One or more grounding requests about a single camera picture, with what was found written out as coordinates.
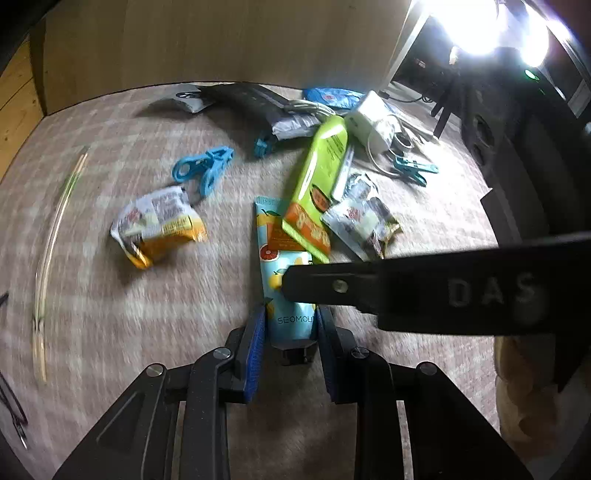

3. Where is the light blue plastic clip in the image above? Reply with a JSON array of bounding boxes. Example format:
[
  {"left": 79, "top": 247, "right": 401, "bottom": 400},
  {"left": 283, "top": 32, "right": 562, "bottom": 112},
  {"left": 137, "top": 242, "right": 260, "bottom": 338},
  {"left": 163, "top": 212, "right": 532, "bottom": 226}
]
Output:
[{"left": 171, "top": 146, "right": 235, "bottom": 197}]

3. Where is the blue plastic bag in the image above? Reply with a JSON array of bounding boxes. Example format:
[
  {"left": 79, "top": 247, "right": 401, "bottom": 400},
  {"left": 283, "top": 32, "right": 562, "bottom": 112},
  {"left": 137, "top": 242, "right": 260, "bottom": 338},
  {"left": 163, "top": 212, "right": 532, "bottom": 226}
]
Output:
[{"left": 303, "top": 87, "right": 363, "bottom": 110}]

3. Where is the white charger with cable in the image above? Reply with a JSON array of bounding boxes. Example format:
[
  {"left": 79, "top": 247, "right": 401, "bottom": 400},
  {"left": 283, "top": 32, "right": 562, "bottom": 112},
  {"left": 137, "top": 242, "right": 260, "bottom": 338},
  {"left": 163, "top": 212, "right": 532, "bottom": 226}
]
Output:
[{"left": 345, "top": 90, "right": 414, "bottom": 160}]

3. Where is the person right hand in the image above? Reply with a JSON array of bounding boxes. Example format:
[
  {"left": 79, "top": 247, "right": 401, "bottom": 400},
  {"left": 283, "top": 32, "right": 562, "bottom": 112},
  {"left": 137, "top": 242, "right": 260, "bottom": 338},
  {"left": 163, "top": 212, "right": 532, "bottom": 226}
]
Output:
[{"left": 494, "top": 336, "right": 559, "bottom": 462}]

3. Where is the ring light lamp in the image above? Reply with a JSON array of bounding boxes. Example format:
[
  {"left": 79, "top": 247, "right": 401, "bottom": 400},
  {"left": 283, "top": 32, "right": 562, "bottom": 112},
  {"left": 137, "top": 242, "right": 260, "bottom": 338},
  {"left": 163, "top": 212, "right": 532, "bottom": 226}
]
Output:
[{"left": 420, "top": 1, "right": 550, "bottom": 67}]

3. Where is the green orange snack bag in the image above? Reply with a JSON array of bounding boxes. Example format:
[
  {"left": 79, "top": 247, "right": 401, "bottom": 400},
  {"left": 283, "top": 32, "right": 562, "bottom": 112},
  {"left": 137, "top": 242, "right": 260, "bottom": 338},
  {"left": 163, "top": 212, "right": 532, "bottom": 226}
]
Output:
[{"left": 283, "top": 115, "right": 348, "bottom": 263}]

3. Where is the silver dark snack packet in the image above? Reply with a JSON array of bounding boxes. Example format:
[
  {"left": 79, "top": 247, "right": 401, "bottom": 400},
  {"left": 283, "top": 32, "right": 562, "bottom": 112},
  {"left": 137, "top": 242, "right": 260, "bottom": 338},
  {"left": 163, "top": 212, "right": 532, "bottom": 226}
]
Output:
[{"left": 321, "top": 173, "right": 402, "bottom": 261}]

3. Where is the blue citrus cream tube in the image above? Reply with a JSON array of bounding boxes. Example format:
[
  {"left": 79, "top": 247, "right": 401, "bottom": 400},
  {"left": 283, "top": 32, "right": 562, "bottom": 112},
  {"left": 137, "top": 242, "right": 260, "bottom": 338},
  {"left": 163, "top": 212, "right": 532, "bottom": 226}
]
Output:
[{"left": 254, "top": 196, "right": 317, "bottom": 366}]

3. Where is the yellow white snack packet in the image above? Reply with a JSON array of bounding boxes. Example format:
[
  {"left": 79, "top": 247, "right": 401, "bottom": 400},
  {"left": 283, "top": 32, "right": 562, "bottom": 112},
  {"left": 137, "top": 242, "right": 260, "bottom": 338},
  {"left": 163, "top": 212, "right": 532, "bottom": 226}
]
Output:
[{"left": 110, "top": 186, "right": 207, "bottom": 270}]

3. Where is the teal plastic clip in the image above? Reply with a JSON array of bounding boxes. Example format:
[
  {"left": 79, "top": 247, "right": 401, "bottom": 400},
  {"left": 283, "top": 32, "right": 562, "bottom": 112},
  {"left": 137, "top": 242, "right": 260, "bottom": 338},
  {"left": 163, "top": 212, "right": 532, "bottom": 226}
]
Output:
[{"left": 393, "top": 155, "right": 439, "bottom": 187}]

